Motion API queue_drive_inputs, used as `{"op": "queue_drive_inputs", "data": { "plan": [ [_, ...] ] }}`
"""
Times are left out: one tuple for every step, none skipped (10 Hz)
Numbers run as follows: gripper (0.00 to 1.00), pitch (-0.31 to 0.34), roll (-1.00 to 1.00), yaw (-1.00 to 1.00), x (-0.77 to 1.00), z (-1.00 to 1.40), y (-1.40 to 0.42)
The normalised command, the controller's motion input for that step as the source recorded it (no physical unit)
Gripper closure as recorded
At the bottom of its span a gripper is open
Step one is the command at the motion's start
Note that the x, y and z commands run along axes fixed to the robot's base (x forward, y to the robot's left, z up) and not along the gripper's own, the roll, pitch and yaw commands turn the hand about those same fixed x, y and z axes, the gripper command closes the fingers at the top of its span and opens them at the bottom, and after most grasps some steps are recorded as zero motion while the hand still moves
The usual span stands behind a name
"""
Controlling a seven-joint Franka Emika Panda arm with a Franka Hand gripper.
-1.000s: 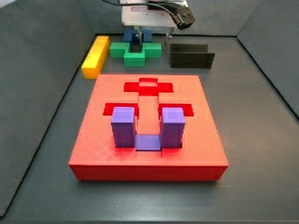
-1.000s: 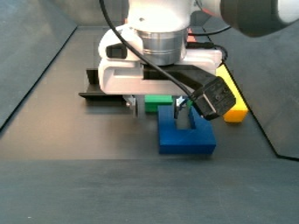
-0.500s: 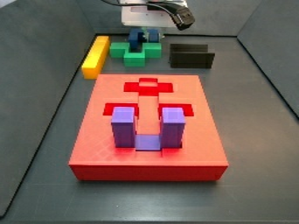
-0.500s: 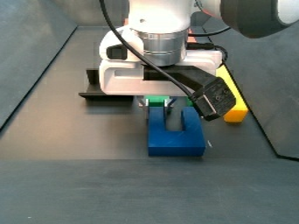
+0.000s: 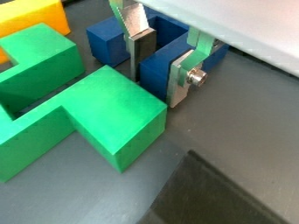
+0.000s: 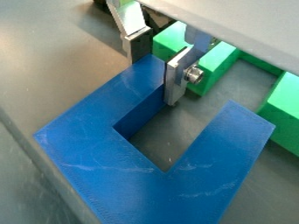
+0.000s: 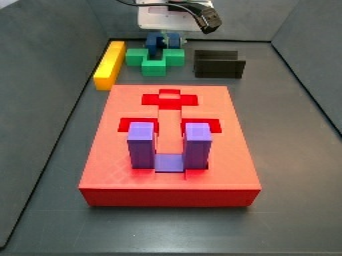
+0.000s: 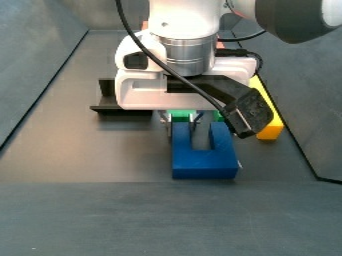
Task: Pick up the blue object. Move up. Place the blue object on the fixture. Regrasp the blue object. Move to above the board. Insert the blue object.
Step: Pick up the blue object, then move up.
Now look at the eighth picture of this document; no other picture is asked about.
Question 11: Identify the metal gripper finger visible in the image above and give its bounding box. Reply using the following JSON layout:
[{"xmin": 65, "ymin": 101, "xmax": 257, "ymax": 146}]
[
  {"xmin": 158, "ymin": 110, "xmax": 173, "ymax": 135},
  {"xmin": 189, "ymin": 111, "xmax": 205, "ymax": 131}
]

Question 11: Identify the black angled holder fixture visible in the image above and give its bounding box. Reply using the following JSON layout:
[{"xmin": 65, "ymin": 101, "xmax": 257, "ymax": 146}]
[{"xmin": 90, "ymin": 78, "xmax": 153, "ymax": 116}]

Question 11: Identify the yellow long bar block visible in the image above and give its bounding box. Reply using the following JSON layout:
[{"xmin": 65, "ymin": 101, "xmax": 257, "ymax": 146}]
[{"xmin": 250, "ymin": 75, "xmax": 285, "ymax": 141}]

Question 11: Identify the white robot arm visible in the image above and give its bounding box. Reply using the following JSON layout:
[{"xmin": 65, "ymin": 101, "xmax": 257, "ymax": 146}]
[{"xmin": 116, "ymin": 0, "xmax": 342, "ymax": 138}]

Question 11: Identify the blue U-shaped block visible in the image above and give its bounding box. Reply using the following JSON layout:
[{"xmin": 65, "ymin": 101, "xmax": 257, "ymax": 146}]
[{"xmin": 172, "ymin": 122, "xmax": 240, "ymax": 179}]

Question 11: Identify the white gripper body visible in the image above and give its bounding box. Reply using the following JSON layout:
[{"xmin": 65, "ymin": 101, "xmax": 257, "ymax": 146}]
[{"xmin": 116, "ymin": 29, "xmax": 257, "ymax": 110}]

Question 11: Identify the green stepped block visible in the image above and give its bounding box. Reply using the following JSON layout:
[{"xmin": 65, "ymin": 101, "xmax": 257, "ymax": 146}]
[{"xmin": 168, "ymin": 110, "xmax": 224, "ymax": 122}]

